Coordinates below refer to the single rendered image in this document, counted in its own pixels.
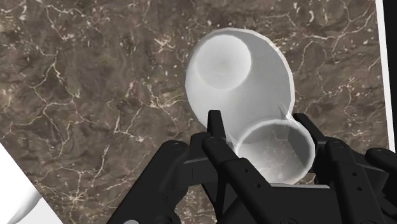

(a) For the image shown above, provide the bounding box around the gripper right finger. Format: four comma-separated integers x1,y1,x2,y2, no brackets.
293,113,397,224

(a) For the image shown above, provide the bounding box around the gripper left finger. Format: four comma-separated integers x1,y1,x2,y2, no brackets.
106,109,274,224

